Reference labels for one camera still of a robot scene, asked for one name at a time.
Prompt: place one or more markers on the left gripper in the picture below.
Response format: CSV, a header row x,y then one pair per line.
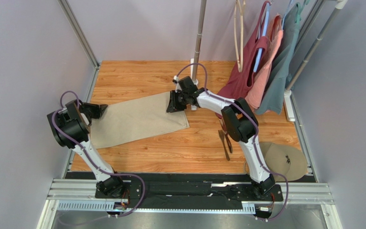
x,y
98,109

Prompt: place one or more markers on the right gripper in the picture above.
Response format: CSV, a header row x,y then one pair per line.
x,y
177,100

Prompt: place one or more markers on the beige cloth napkin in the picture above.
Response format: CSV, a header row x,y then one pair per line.
x,y
136,119

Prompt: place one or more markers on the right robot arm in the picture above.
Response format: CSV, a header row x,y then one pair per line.
x,y
239,121

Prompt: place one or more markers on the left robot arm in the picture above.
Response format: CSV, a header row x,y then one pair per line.
x,y
71,128

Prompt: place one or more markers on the maroon tank top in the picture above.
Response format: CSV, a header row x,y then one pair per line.
x,y
239,84

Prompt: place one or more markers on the teal shirt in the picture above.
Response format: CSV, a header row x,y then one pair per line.
x,y
273,97

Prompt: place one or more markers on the left rack pole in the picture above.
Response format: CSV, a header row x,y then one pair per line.
x,y
199,31

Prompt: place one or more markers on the rack pole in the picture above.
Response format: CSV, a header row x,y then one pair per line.
x,y
199,31
338,7

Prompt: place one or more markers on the right white rack foot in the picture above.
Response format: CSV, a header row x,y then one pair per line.
x,y
289,106

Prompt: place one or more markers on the beige wooden hanger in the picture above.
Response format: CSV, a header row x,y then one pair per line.
x,y
239,9

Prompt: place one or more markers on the blue hanger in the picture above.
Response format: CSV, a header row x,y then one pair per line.
x,y
262,31

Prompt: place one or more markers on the pink shirt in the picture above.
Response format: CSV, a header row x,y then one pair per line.
x,y
275,35

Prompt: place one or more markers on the beige baseball cap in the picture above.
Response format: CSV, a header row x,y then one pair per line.
x,y
286,162

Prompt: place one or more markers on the right rack pole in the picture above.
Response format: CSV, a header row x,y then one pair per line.
x,y
338,7

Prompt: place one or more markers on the aluminium frame rail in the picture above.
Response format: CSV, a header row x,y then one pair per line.
x,y
81,194

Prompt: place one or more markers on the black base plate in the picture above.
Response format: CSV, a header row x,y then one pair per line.
x,y
180,184

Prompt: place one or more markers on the left aluminium corner post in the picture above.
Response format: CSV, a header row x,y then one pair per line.
x,y
66,7

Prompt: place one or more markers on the aluminium corner post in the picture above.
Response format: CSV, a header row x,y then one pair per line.
x,y
66,7
305,28

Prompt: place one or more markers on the right aluminium corner post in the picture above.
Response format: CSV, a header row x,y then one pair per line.
x,y
305,28

